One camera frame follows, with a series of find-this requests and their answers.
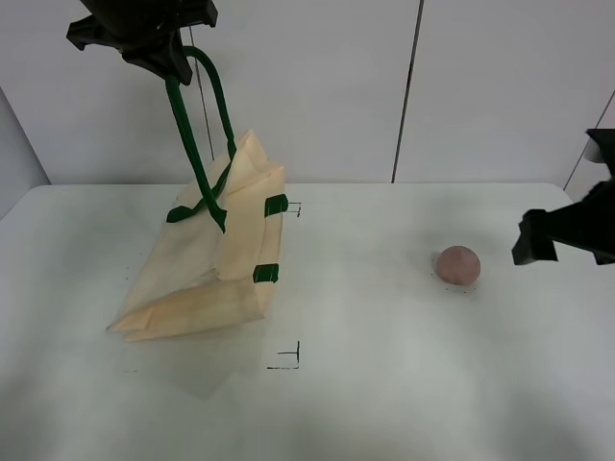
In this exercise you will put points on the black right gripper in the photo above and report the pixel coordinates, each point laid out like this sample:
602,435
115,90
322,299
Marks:
541,230

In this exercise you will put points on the cream linen bag green handles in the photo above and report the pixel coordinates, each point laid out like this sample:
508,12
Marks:
216,260

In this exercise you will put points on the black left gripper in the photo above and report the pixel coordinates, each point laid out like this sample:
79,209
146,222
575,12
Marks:
113,18

